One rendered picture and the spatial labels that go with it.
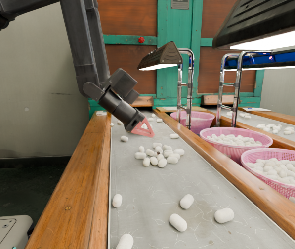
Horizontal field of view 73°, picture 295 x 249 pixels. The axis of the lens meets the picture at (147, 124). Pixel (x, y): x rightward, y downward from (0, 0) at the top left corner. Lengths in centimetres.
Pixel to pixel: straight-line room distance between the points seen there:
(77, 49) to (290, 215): 58
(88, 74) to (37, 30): 186
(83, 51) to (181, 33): 107
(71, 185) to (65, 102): 187
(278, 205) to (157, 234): 24
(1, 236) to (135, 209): 90
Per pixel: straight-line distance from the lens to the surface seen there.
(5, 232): 126
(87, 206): 42
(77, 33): 57
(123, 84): 58
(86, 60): 57
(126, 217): 42
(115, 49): 146
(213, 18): 167
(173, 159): 62
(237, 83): 105
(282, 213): 45
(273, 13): 25
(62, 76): 231
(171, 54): 69
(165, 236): 38
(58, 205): 44
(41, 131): 247
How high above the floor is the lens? 100
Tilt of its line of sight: 14 degrees down
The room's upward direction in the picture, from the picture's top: straight up
